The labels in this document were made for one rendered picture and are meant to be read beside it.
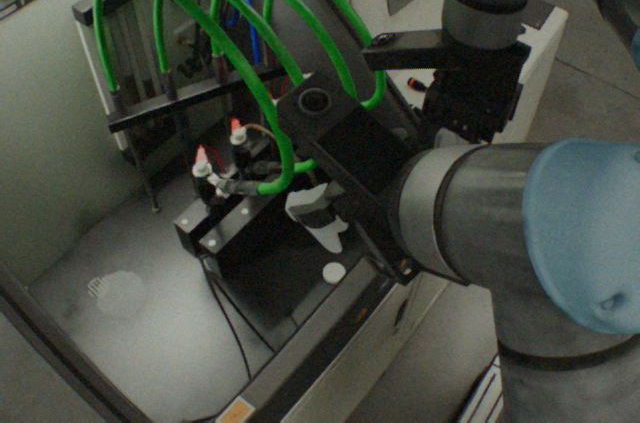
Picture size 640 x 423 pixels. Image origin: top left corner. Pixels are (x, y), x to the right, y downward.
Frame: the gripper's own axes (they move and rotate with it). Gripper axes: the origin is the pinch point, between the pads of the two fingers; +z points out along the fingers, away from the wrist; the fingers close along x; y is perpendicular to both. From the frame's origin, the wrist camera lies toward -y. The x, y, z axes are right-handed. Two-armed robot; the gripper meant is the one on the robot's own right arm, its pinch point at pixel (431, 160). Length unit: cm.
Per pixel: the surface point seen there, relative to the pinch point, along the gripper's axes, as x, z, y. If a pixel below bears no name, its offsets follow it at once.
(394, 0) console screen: 38.8, 7.3, -28.6
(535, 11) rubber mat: 84, 23, -11
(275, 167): -4.7, 12.0, -21.2
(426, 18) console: 51, 17, -27
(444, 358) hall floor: 33, 121, 10
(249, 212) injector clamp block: -7.7, 23.1, -25.2
